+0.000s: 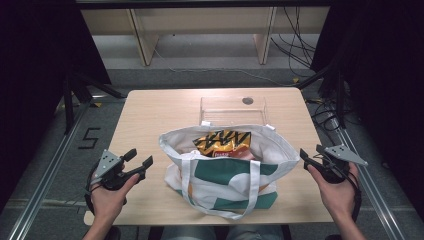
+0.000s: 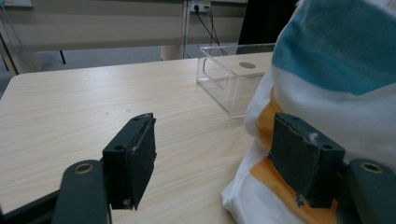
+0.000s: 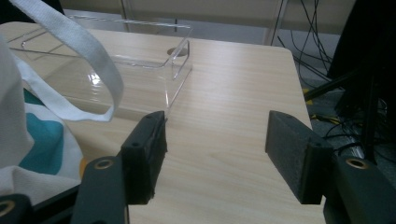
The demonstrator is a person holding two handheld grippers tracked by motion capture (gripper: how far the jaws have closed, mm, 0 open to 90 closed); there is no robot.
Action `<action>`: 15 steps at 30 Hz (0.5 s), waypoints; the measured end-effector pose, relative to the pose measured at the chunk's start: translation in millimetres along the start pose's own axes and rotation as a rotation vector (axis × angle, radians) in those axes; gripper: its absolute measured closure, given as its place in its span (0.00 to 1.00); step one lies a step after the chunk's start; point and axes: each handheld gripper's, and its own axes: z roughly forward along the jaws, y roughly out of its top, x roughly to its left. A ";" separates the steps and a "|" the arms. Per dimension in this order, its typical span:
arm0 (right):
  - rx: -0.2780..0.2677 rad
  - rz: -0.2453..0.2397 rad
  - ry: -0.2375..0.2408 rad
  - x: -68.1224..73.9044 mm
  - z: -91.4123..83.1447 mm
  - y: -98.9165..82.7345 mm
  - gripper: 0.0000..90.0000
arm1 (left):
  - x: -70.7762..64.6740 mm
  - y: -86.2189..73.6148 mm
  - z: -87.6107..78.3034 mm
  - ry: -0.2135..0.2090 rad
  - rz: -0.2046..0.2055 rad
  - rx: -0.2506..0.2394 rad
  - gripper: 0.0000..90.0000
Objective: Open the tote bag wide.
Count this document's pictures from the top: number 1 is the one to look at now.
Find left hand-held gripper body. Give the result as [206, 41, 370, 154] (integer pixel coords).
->
[95, 149, 135, 192]

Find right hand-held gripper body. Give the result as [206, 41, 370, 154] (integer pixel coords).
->
[320, 144, 369, 185]

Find yellow and black chips bag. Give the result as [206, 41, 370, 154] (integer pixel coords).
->
[192, 129, 256, 161]

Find white and green tote bag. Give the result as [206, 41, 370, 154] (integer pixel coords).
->
[158, 123, 301, 221]

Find clear plastic bin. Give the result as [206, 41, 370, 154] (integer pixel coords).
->
[198, 95, 270, 128]

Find person's left hand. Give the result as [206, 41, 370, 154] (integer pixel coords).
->
[89, 173, 141, 219]

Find person's right hand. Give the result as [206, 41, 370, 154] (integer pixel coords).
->
[307, 162, 361, 222]

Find black metal stand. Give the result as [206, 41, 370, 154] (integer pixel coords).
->
[295, 63, 348, 130]
[62, 71, 127, 135]

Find person's legs in jeans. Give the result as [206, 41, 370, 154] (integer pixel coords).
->
[159, 224, 284, 240]

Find dark curtain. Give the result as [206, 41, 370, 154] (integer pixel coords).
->
[309, 0, 424, 221]
[0, 0, 113, 214]

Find black floor cables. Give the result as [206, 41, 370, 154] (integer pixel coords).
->
[305, 96, 342, 133]

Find left hand-held gripper cable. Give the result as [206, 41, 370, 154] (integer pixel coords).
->
[83, 161, 101, 214]

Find hand-held gripper cable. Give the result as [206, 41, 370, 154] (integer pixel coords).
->
[313, 151, 363, 223]
[83, 161, 101, 214]

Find right hand-held gripper cable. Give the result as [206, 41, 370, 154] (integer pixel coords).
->
[313, 151, 363, 223]

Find aluminium floor rail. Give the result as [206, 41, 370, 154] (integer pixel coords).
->
[333, 126, 406, 240]
[6, 99, 94, 240]

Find hanging black cable bundle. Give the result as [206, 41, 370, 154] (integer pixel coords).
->
[269, 6, 318, 78]

